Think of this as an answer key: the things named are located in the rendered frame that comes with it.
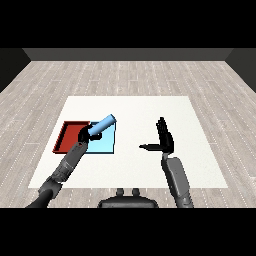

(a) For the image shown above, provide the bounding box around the light blue can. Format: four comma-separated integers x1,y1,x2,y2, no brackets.
87,113,117,137

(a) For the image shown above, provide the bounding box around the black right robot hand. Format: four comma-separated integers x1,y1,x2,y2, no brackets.
138,116,175,155

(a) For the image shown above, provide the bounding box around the dark grey robot body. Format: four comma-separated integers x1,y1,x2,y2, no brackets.
97,188,160,209

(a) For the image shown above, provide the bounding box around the red shallow open box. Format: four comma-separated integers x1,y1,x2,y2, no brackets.
52,120,91,155

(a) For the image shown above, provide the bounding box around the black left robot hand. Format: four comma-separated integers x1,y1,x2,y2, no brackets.
77,124,104,145

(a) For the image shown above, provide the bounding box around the light blue shallow open box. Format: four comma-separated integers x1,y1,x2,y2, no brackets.
83,121,117,155

